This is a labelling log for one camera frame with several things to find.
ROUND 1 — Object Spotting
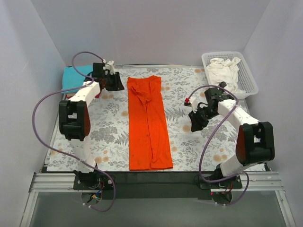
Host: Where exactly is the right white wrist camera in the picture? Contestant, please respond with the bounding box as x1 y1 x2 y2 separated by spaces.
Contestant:
184 97 199 113

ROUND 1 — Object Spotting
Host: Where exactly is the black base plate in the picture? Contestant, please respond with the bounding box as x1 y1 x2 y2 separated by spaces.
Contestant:
73 171 242 200

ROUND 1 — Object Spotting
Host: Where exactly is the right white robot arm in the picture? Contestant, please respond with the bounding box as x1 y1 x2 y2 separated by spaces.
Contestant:
184 85 275 188

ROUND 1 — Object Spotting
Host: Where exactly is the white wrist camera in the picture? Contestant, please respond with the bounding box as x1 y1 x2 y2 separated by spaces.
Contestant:
103 60 116 75
184 97 199 113

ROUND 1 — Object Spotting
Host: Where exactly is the white t shirt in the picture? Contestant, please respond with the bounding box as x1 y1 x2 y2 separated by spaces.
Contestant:
206 57 246 94

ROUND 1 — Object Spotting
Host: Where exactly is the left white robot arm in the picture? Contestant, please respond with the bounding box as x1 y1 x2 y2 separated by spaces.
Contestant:
59 61 124 189

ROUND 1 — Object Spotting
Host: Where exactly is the folded cyan t shirt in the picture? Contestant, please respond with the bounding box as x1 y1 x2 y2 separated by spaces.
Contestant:
62 65 93 90

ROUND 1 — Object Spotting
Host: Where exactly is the floral table mat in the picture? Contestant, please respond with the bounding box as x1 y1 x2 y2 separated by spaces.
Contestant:
46 66 266 172

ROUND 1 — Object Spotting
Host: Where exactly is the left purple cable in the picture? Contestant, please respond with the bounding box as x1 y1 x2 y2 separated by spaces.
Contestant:
32 51 116 211

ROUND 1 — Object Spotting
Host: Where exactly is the white plastic basket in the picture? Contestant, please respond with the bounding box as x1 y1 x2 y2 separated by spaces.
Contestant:
201 51 258 99

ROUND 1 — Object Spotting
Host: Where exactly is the aluminium frame rail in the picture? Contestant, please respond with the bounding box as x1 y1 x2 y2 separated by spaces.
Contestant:
30 171 285 192

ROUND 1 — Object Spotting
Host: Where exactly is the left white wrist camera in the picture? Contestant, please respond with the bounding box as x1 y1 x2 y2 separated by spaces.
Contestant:
103 60 116 75

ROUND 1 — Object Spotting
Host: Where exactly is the orange t shirt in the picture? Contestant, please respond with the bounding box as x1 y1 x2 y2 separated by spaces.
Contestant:
127 75 173 171

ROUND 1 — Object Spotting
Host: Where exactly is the folded magenta t shirt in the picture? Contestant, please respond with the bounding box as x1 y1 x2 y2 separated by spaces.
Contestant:
65 92 101 99

